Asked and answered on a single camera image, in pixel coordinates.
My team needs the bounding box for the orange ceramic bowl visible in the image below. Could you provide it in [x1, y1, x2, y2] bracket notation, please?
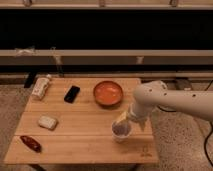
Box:
[93, 80, 123, 106]

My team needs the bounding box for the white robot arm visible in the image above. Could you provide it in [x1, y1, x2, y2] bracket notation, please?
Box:
[115, 80, 213, 129]

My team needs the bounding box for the white ceramic cup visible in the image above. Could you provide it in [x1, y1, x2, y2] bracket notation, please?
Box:
[111, 122, 131, 143]

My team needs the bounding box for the white plastic bottle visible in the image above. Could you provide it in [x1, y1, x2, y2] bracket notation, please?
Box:
[32, 74, 52, 100]

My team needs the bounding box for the black smartphone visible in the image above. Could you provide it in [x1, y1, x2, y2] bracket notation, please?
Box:
[64, 86, 80, 103]

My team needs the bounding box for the black cable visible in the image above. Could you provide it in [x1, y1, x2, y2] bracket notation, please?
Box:
[156, 79, 213, 168]

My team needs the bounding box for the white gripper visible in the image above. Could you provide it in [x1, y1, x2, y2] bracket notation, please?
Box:
[115, 103, 147, 131]

